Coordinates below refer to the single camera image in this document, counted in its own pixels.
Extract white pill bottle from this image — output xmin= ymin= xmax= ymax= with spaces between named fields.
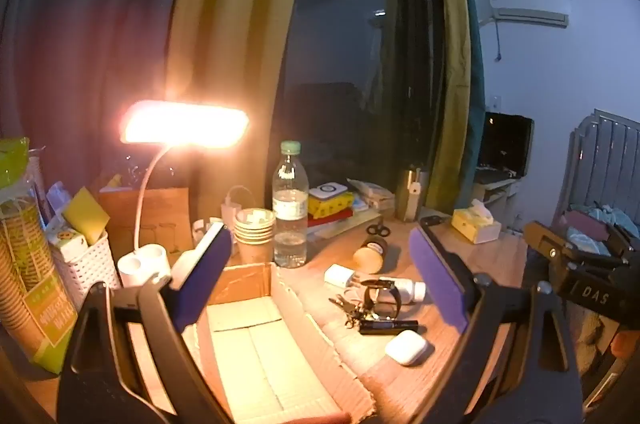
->
xmin=382 ymin=277 xmax=427 ymax=305

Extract black flashlight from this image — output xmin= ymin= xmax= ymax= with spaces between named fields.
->
xmin=358 ymin=320 xmax=420 ymax=335

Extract red book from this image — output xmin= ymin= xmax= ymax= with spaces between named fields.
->
xmin=308 ymin=207 xmax=354 ymax=228

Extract yellow lid brown jar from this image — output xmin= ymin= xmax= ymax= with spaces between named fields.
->
xmin=352 ymin=236 xmax=388 ymax=274

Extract white desk lamp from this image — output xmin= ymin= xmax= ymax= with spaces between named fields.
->
xmin=116 ymin=99 xmax=251 ymax=289

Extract black handled scissors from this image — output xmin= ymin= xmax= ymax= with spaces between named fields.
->
xmin=367 ymin=217 xmax=392 ymax=238

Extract black wrist watch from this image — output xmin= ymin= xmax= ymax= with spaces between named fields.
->
xmin=361 ymin=279 xmax=402 ymax=320

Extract bunch of keys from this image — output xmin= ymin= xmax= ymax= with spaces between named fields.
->
xmin=329 ymin=295 xmax=367 ymax=329

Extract clear plastic water bottle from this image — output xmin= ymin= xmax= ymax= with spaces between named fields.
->
xmin=272 ymin=140 xmax=309 ymax=269

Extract steel thermos cup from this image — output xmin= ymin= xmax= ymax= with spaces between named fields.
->
xmin=395 ymin=165 xmax=430 ymax=222

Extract white air conditioner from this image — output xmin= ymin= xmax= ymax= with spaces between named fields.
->
xmin=476 ymin=0 xmax=570 ymax=28

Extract green paper cup package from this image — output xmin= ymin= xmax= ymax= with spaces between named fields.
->
xmin=0 ymin=138 xmax=77 ymax=374

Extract white woven basket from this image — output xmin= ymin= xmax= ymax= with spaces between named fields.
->
xmin=47 ymin=229 xmax=120 ymax=310

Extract yellow wipes pack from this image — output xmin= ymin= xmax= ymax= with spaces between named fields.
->
xmin=308 ymin=191 xmax=354 ymax=219

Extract white round-logo device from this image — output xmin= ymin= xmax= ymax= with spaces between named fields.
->
xmin=309 ymin=181 xmax=348 ymax=201

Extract grey headboard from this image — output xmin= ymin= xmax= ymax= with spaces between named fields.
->
xmin=553 ymin=110 xmax=639 ymax=222

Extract brown lamp carton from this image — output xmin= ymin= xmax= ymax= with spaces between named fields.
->
xmin=98 ymin=188 xmax=193 ymax=266

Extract yellow tissue box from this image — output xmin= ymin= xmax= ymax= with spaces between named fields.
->
xmin=451 ymin=199 xmax=501 ymax=245

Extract olive green curtain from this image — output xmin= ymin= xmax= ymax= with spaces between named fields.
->
xmin=427 ymin=0 xmax=486 ymax=213

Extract white earbuds case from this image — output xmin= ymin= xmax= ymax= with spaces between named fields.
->
xmin=385 ymin=330 xmax=428 ymax=366

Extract stack of paper cups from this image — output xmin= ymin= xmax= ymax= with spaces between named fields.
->
xmin=233 ymin=207 xmax=276 ymax=264

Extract brown cardboard box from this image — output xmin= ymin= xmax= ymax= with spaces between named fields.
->
xmin=182 ymin=264 xmax=378 ymax=423

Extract black monitor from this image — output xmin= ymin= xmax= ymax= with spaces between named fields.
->
xmin=477 ymin=112 xmax=535 ymax=178

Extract yellow green sponge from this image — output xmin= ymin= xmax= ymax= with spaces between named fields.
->
xmin=62 ymin=187 xmax=110 ymax=246

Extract white usb charger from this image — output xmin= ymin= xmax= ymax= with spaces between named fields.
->
xmin=323 ymin=264 xmax=356 ymax=288

